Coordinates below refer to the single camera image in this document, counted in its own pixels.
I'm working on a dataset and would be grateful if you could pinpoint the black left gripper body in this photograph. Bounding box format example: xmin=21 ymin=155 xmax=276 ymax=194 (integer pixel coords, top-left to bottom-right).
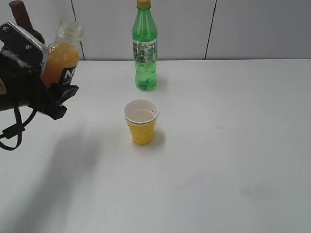
xmin=0 ymin=48 xmax=52 ymax=112

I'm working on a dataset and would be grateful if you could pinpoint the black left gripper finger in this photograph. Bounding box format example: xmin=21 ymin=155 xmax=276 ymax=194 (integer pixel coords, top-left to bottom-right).
xmin=36 ymin=83 xmax=79 ymax=120
xmin=0 ymin=21 xmax=49 ymax=73

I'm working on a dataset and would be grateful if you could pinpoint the NFC orange juice bottle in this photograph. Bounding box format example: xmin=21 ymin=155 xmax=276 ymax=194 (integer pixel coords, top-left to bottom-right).
xmin=42 ymin=19 xmax=83 ymax=88

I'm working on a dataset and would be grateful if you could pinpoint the yellow paper cup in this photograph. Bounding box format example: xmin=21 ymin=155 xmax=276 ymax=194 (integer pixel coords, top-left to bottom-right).
xmin=124 ymin=99 xmax=159 ymax=145

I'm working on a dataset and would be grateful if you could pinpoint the dark red wine bottle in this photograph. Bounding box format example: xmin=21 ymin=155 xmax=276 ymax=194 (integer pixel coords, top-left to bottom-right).
xmin=9 ymin=0 xmax=45 ymax=44

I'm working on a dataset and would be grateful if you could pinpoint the green plastic soda bottle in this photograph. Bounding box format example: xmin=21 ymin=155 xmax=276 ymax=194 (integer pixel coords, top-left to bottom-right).
xmin=132 ymin=0 xmax=157 ymax=91

